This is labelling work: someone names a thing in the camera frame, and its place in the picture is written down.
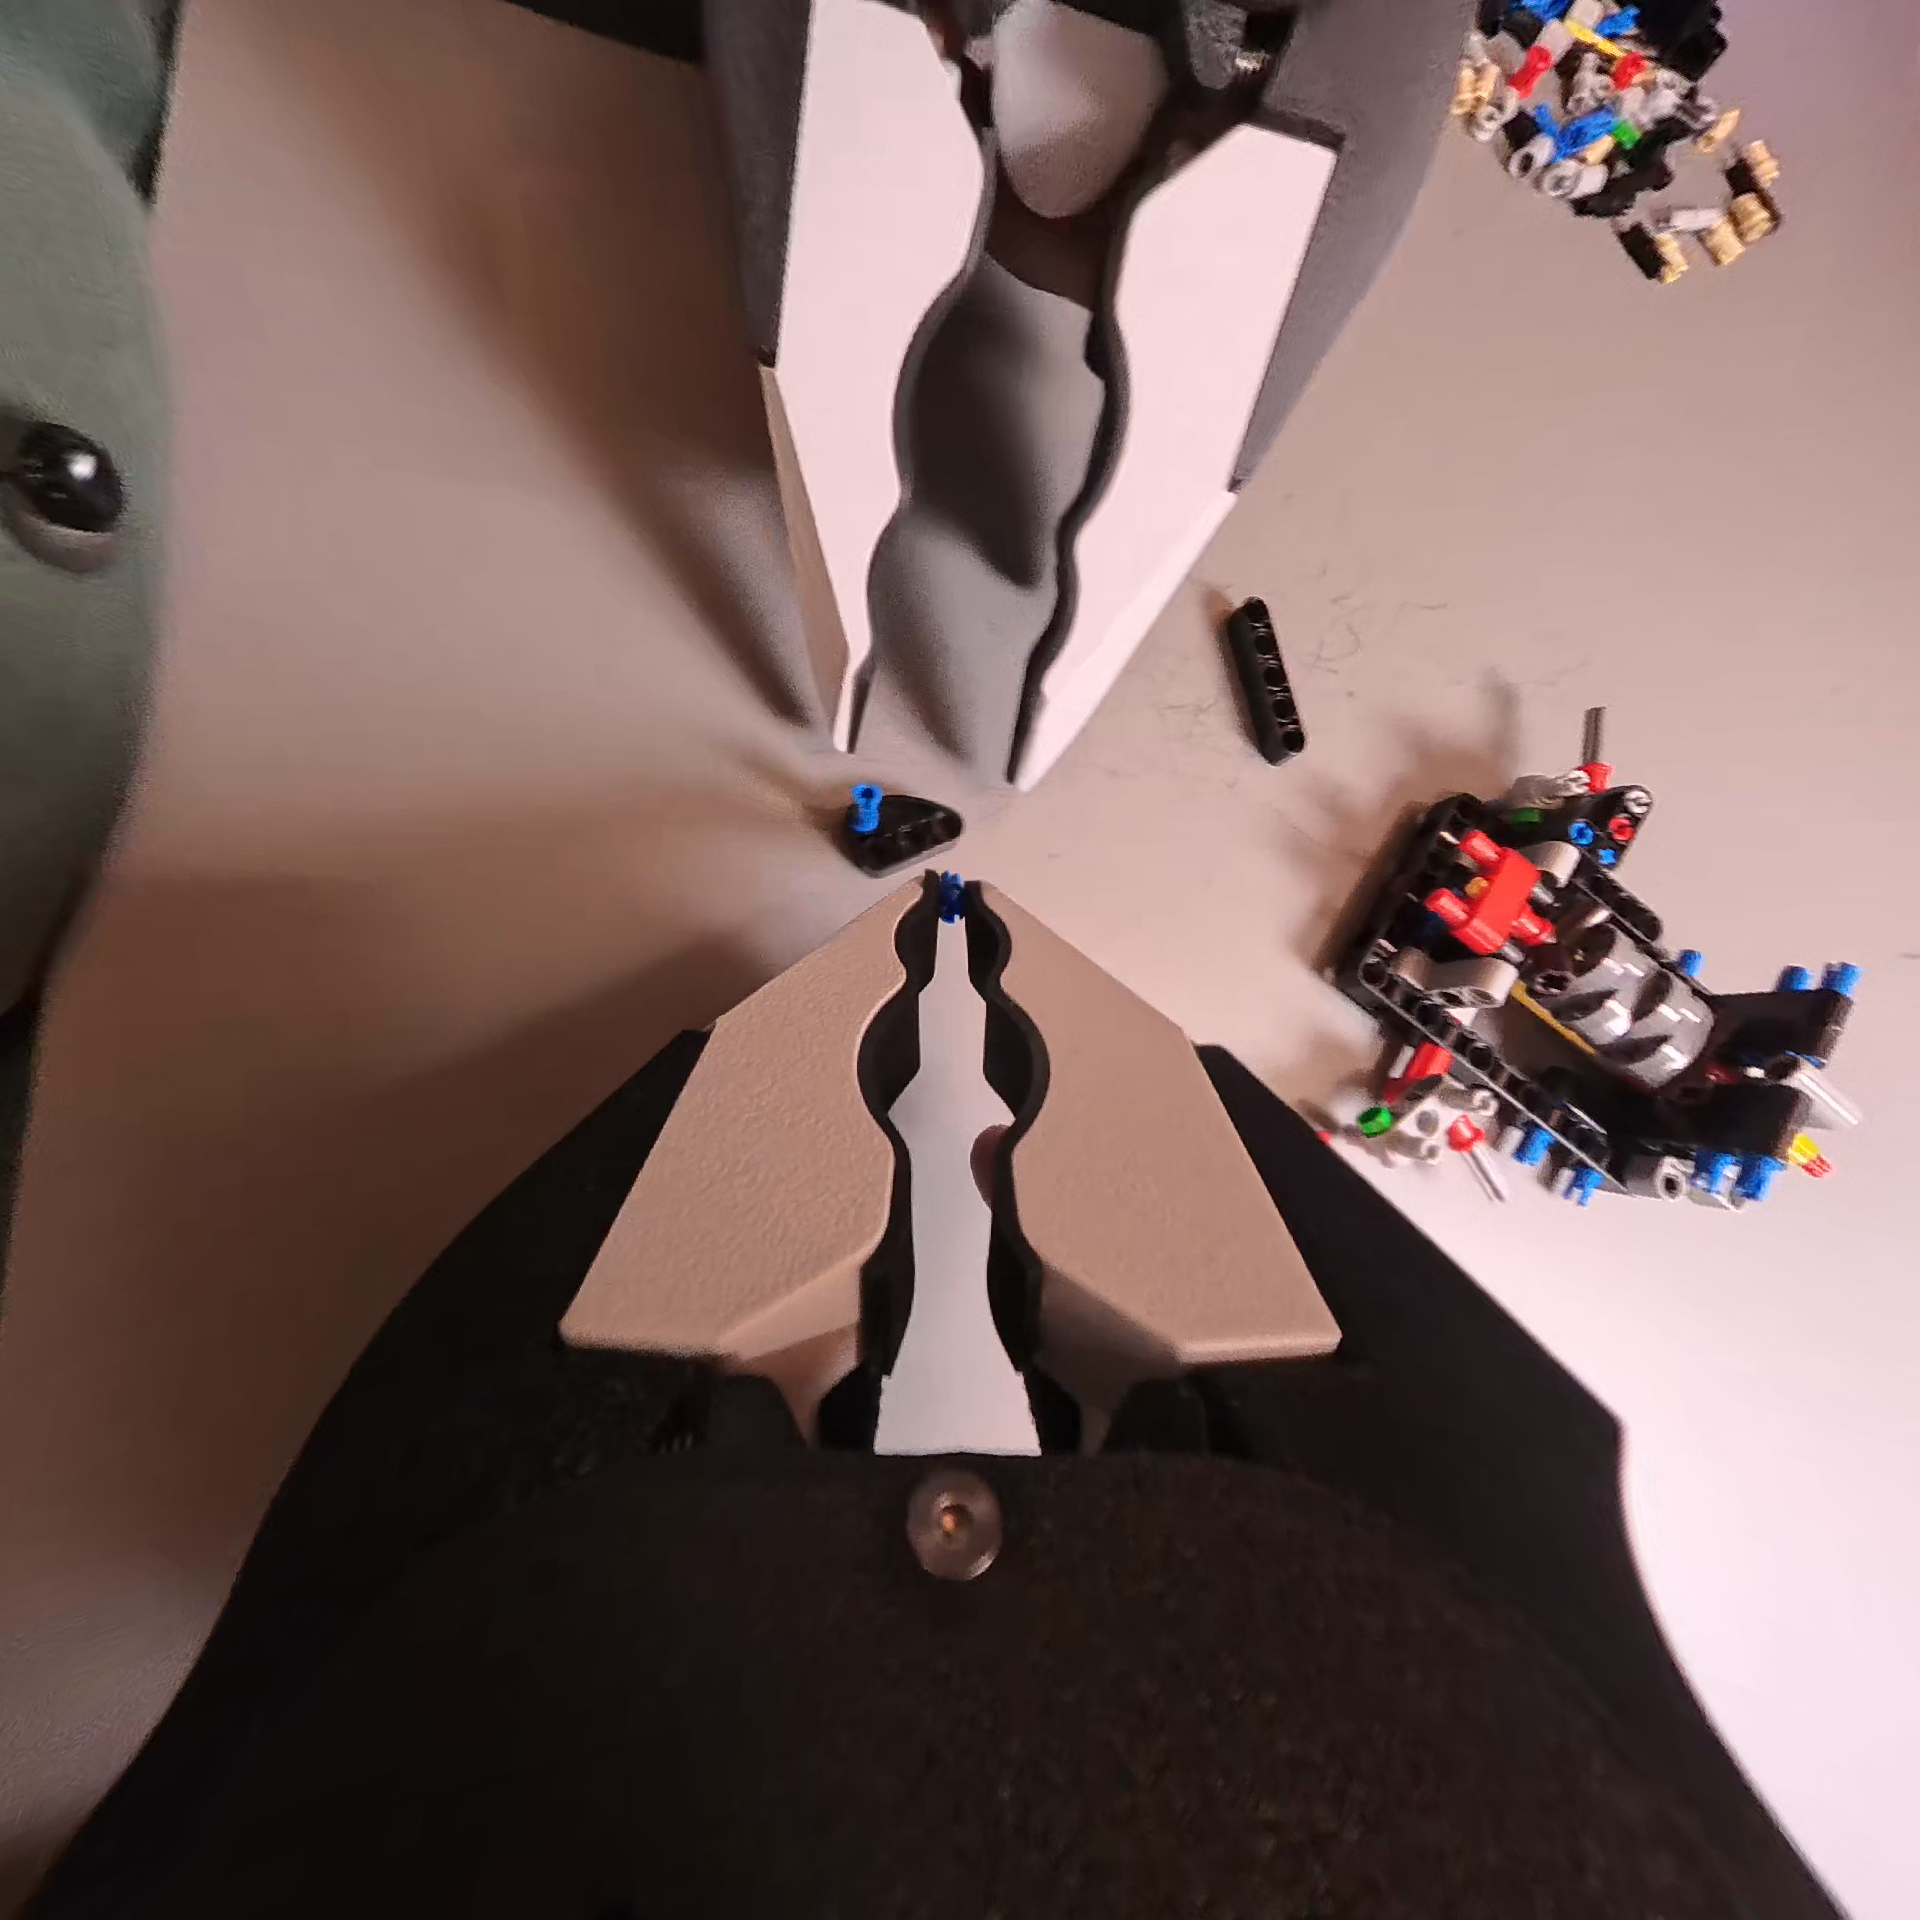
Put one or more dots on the person's green sweatshirt torso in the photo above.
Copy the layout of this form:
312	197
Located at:
74	225

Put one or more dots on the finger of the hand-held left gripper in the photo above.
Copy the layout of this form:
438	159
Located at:
856	225
1215	330

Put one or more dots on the person's left hand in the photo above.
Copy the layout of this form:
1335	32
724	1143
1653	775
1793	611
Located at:
1059	251

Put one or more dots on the grey lego connector assembly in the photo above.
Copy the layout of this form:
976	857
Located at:
1426	1135

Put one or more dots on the black triangular lego piece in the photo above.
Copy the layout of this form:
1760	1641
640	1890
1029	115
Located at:
908	837

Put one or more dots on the lego car chassis assembly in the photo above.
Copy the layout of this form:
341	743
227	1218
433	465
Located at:
1591	990

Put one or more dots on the person's right hand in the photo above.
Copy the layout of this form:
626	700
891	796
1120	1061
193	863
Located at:
992	1166

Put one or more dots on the black lego beam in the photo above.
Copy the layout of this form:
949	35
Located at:
1268	684

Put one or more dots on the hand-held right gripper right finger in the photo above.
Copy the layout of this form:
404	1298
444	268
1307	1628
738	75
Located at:
1170	1201

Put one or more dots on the pile of small lego pieces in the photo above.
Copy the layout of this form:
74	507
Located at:
1621	119

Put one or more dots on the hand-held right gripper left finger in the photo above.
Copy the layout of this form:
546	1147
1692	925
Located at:
734	1186

